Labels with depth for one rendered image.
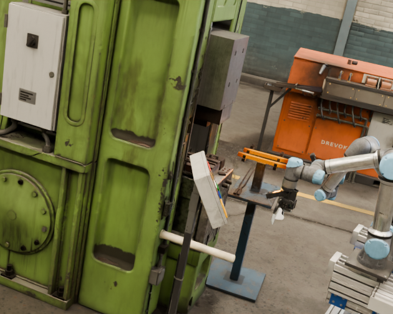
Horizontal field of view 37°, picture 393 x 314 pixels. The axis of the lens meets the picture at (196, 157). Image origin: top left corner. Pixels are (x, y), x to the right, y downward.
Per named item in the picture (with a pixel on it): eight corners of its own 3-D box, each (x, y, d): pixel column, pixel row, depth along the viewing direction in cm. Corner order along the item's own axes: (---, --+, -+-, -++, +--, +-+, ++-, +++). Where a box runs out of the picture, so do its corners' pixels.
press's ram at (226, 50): (239, 99, 362) (253, 35, 348) (219, 111, 327) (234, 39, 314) (177, 82, 373) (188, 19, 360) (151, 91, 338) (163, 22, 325)
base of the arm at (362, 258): (388, 262, 312) (393, 246, 309) (382, 273, 299) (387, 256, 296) (360, 252, 318) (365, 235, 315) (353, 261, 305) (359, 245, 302)
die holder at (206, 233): (219, 230, 391) (233, 168, 376) (200, 253, 356) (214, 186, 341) (144, 204, 406) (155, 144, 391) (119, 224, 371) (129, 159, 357)
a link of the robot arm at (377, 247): (388, 253, 298) (409, 150, 282) (387, 265, 284) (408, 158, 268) (364, 247, 302) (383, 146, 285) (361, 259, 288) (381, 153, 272)
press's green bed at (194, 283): (206, 290, 406) (219, 230, 390) (186, 316, 372) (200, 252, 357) (135, 263, 421) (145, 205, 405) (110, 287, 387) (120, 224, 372)
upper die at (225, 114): (229, 118, 352) (232, 103, 349) (219, 124, 334) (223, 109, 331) (166, 100, 364) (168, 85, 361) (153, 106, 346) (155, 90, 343)
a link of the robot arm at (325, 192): (366, 148, 347) (321, 206, 372) (373, 146, 356) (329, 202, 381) (352, 136, 352) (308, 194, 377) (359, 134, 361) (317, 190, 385)
